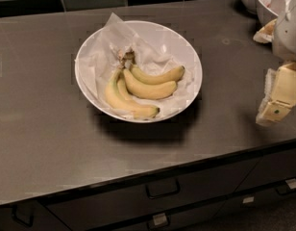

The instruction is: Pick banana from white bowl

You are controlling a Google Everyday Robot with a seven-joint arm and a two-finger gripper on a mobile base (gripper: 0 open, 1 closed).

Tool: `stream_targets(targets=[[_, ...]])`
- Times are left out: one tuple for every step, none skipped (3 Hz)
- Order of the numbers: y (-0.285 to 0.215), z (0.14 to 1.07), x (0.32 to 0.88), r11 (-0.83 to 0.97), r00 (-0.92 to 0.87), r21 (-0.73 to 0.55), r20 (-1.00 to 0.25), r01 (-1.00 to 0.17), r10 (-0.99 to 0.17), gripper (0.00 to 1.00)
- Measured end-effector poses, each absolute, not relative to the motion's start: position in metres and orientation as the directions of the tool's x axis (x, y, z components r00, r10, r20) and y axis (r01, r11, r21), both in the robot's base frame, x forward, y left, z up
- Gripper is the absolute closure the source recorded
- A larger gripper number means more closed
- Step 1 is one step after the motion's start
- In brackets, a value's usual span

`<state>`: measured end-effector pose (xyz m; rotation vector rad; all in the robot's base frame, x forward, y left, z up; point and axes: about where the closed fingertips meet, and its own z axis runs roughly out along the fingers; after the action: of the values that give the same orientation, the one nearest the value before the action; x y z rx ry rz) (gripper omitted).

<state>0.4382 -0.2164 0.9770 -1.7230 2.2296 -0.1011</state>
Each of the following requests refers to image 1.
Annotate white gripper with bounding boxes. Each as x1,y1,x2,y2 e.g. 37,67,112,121
256,0,296,126

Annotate yellow banana bunch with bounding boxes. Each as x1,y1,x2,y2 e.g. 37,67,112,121
105,49,185,120

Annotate bread piece on counter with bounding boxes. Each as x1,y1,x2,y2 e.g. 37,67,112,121
253,19,276,43

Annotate small white drawer label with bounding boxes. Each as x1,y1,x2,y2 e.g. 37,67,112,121
242,196,255,204

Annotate white paper liner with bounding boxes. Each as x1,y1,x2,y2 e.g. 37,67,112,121
75,13,202,123

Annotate right drawer handle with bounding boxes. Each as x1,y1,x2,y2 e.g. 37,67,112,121
275,178,296,196

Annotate upper middle drawer handle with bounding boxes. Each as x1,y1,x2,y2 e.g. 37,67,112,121
145,179,181,199

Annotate left drawer handle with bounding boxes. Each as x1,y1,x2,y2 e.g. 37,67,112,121
12,204,35,228

